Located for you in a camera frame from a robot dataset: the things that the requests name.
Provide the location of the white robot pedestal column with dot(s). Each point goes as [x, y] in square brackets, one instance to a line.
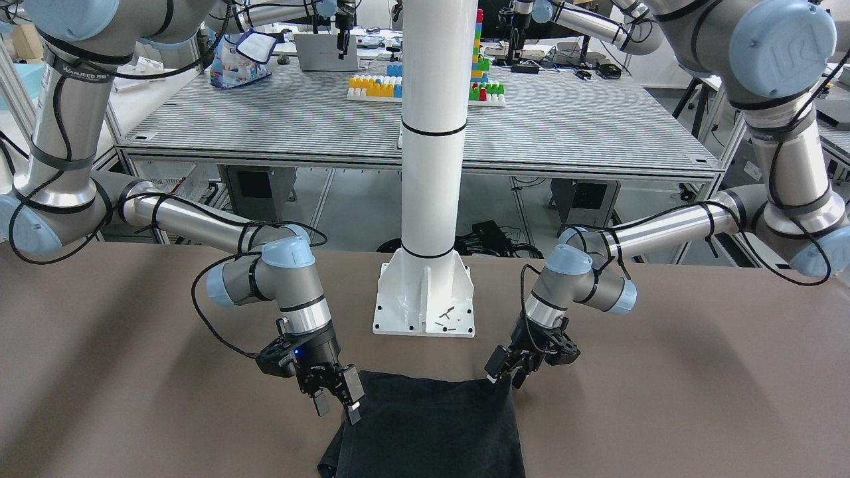
[426, 289]

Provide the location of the grey laptop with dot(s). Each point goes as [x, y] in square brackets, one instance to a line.
[320, 53]

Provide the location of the colourful building blocks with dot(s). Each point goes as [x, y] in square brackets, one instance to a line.
[441, 64]

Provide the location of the blue white plastic bag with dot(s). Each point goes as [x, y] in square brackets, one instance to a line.
[241, 59]

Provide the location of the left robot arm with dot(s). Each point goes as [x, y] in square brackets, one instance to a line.
[769, 56]

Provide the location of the black t-shirt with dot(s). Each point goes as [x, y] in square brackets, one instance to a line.
[422, 427]

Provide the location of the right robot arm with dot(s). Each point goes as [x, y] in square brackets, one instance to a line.
[58, 199]

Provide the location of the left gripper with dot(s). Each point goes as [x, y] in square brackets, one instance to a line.
[531, 350]

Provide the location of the white plastic basket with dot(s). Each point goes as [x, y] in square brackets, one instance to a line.
[187, 180]

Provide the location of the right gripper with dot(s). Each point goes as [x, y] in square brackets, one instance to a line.
[323, 350]

